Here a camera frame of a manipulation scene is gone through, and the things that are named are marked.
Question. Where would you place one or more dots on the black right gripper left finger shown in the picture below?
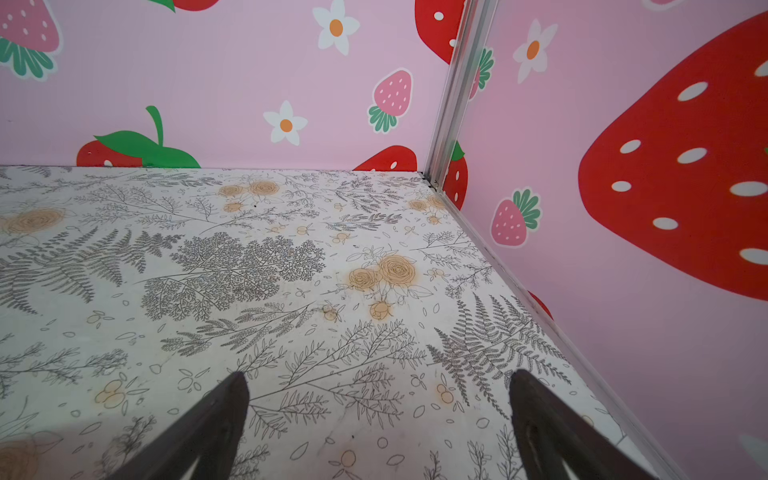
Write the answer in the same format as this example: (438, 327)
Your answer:
(203, 442)

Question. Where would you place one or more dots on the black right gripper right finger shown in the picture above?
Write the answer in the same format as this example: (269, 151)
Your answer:
(554, 442)

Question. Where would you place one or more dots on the aluminium corner post right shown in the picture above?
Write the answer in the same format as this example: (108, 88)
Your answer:
(473, 31)

